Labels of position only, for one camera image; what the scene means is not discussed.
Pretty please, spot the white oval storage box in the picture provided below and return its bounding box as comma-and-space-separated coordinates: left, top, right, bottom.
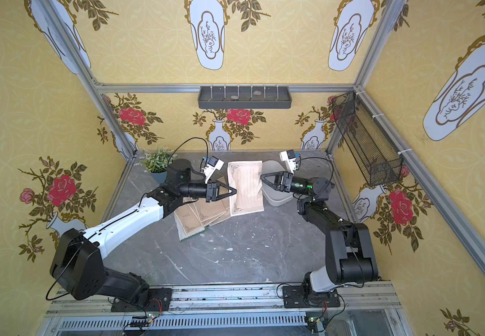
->
262, 160, 293, 207

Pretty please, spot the pink lined stationery paper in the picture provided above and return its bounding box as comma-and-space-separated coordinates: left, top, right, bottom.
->
227, 161, 264, 216
191, 199, 231, 227
174, 205, 204, 234

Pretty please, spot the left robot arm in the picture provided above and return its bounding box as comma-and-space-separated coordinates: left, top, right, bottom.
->
49, 159, 237, 309

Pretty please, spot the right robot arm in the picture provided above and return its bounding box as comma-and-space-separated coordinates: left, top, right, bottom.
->
261, 171, 379, 294

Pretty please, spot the potted green plant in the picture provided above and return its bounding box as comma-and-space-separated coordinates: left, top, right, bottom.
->
140, 147, 177, 184

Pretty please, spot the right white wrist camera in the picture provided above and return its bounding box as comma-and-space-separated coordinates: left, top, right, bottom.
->
280, 150, 300, 174

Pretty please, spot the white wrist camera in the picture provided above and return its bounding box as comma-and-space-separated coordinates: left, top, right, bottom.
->
280, 150, 300, 174
203, 156, 224, 183

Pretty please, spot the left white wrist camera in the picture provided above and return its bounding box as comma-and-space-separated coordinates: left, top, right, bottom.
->
203, 156, 224, 183

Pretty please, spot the grey wall shelf tray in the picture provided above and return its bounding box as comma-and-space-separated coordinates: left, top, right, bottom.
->
198, 85, 292, 110

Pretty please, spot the black wire mesh basket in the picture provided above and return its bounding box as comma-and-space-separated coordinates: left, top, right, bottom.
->
332, 91, 404, 187

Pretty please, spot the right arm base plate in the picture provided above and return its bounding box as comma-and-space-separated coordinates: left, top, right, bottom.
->
280, 284, 341, 309

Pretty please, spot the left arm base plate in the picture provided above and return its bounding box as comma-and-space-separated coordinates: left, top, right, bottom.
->
111, 287, 172, 312

